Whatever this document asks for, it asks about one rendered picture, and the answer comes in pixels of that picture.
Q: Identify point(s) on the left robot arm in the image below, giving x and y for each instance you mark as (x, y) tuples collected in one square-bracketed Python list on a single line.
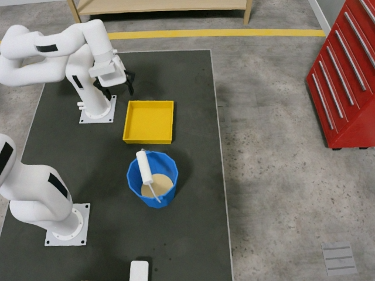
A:
[(65, 51)]

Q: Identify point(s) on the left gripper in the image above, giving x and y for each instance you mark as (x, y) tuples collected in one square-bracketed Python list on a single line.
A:
[(114, 78)]

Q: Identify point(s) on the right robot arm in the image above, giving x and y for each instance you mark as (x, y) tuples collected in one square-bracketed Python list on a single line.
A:
[(39, 195)]

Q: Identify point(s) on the yellow shallow tray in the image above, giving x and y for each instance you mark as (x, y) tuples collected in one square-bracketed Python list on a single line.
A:
[(149, 122)]

